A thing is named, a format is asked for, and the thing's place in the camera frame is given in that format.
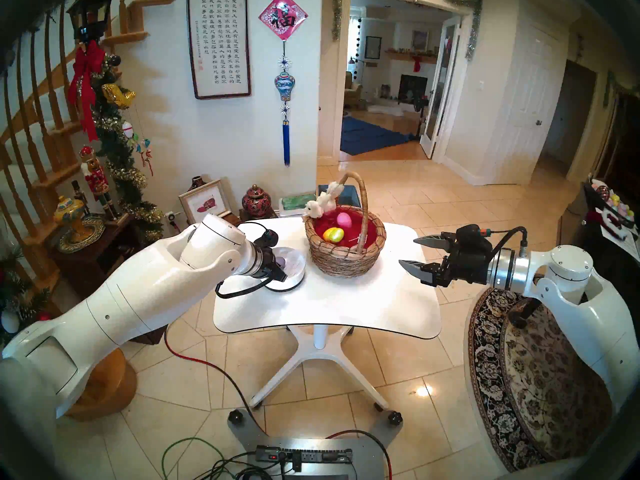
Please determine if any ornate decorative plate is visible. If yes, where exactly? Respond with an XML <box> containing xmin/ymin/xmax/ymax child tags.
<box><xmin>56</xmin><ymin>216</ymin><xmax>107</xmax><ymax>255</ymax></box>

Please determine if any tan armchair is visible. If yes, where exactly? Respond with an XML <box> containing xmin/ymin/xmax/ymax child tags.
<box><xmin>344</xmin><ymin>71</ymin><xmax>363</xmax><ymax>107</ymax></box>

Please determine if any green tinsel christmas garland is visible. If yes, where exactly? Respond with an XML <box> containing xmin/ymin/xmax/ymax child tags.
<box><xmin>92</xmin><ymin>54</ymin><xmax>166</xmax><ymax>245</ymax></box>

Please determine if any gold ingot ornament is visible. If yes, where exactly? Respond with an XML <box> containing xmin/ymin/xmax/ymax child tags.
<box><xmin>101</xmin><ymin>83</ymin><xmax>137</xmax><ymax>109</ymax></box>

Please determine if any dark wooden side table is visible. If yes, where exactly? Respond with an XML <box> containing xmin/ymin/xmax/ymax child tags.
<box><xmin>47</xmin><ymin>214</ymin><xmax>168</xmax><ymax>345</ymax></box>

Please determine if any silver tinsel doorway garland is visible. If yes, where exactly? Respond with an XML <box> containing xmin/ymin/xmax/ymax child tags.
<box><xmin>332</xmin><ymin>0</ymin><xmax>483</xmax><ymax>62</ymax></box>

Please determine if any white panel door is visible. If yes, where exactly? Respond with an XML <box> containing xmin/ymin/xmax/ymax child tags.
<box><xmin>492</xmin><ymin>24</ymin><xmax>561</xmax><ymax>185</ymax></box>

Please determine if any brown wicker basket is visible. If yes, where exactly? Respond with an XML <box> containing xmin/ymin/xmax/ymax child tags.
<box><xmin>303</xmin><ymin>171</ymin><xmax>387</xmax><ymax>278</ymax></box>

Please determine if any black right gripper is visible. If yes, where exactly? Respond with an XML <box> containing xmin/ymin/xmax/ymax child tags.
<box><xmin>398</xmin><ymin>233</ymin><xmax>493</xmax><ymax>288</ymax></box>

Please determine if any blue vase tassel hanging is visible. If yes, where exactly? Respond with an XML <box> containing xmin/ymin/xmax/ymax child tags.
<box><xmin>274</xmin><ymin>40</ymin><xmax>296</xmax><ymax>167</ymax></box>

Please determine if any black lantern lamp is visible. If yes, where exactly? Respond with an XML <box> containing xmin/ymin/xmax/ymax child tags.
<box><xmin>66</xmin><ymin>0</ymin><xmax>117</xmax><ymax>44</ymax></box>

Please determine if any red ribbon bow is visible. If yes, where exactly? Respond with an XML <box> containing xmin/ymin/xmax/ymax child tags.
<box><xmin>67</xmin><ymin>40</ymin><xmax>107</xmax><ymax>143</ymax></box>

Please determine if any wooden staircase banister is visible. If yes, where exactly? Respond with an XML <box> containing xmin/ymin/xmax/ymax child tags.
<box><xmin>0</xmin><ymin>0</ymin><xmax>176</xmax><ymax>420</ymax></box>

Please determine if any red cloisonne lidded jar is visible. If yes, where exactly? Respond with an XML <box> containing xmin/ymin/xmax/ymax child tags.
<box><xmin>241</xmin><ymin>184</ymin><xmax>272</xmax><ymax>219</ymax></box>

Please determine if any black power strip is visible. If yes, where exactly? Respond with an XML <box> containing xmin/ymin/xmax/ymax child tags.
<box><xmin>255</xmin><ymin>445</ymin><xmax>354</xmax><ymax>465</ymax></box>

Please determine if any red shredded paper filling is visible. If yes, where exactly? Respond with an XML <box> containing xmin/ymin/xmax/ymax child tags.
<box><xmin>312</xmin><ymin>207</ymin><xmax>379</xmax><ymax>248</ymax></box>

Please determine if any white glass french door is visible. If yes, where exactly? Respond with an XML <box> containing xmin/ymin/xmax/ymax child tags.
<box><xmin>420</xmin><ymin>16</ymin><xmax>462</xmax><ymax>160</ymax></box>

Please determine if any green floor cable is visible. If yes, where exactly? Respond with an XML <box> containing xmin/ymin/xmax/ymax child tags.
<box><xmin>161</xmin><ymin>437</ymin><xmax>226</xmax><ymax>480</ymax></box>

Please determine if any oriental patterned rug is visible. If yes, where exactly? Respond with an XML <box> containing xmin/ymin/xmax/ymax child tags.
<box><xmin>465</xmin><ymin>286</ymin><xmax>613</xmax><ymax>472</ymax></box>

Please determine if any red diamond fu decoration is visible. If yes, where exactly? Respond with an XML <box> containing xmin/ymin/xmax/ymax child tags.
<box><xmin>258</xmin><ymin>0</ymin><xmax>308</xmax><ymax>41</ymax></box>

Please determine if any framed chinese calligraphy scroll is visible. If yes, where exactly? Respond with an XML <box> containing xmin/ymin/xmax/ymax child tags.
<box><xmin>186</xmin><ymin>0</ymin><xmax>252</xmax><ymax>100</ymax></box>

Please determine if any framed red shoe picture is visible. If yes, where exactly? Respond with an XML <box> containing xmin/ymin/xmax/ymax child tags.
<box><xmin>178</xmin><ymin>179</ymin><xmax>233</xmax><ymax>225</ymax></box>

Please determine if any colourful egg centrepiece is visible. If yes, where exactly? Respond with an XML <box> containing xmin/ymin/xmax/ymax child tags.
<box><xmin>590</xmin><ymin>178</ymin><xmax>638</xmax><ymax>230</ymax></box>

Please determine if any small black nutcracker figure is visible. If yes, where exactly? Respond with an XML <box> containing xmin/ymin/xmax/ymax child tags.
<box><xmin>71</xmin><ymin>180</ymin><xmax>92</xmax><ymax>217</ymax></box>

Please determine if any black fireplace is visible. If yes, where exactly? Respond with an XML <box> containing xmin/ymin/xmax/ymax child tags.
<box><xmin>398</xmin><ymin>74</ymin><xmax>429</xmax><ymax>102</ymax></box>

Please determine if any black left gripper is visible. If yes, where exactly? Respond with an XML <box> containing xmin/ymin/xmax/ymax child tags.
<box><xmin>256</xmin><ymin>249</ymin><xmax>291</xmax><ymax>285</ymax></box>

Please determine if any grey metal robot base plate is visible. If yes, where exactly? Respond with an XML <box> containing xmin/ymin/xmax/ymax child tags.
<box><xmin>227</xmin><ymin>409</ymin><xmax>403</xmax><ymax>480</ymax></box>

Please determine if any yellow porcelain urn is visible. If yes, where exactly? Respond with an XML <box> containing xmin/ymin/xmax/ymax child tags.
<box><xmin>53</xmin><ymin>195</ymin><xmax>86</xmax><ymax>240</ymax></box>

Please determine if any blue floor rug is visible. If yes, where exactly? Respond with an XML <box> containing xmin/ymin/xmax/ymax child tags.
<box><xmin>340</xmin><ymin>116</ymin><xmax>416</xmax><ymax>156</ymax></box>

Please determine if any red nutcracker figure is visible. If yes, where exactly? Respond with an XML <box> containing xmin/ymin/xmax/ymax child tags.
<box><xmin>79</xmin><ymin>145</ymin><xmax>121</xmax><ymax>221</ymax></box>

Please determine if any white round bowl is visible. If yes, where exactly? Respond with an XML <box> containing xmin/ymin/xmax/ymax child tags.
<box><xmin>265</xmin><ymin>246</ymin><xmax>307</xmax><ymax>292</ymax></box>

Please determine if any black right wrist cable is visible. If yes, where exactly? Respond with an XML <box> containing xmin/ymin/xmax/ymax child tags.
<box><xmin>480</xmin><ymin>226</ymin><xmax>530</xmax><ymax>259</ymax></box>

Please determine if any white table pedestal base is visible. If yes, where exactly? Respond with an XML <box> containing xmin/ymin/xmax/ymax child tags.
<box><xmin>248</xmin><ymin>324</ymin><xmax>391</xmax><ymax>412</ymax></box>

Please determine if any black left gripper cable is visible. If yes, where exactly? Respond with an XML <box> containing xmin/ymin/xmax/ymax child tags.
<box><xmin>215</xmin><ymin>276</ymin><xmax>272</xmax><ymax>300</ymax></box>

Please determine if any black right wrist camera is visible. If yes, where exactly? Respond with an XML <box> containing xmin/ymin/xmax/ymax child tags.
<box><xmin>452</xmin><ymin>224</ymin><xmax>495</xmax><ymax>251</ymax></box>

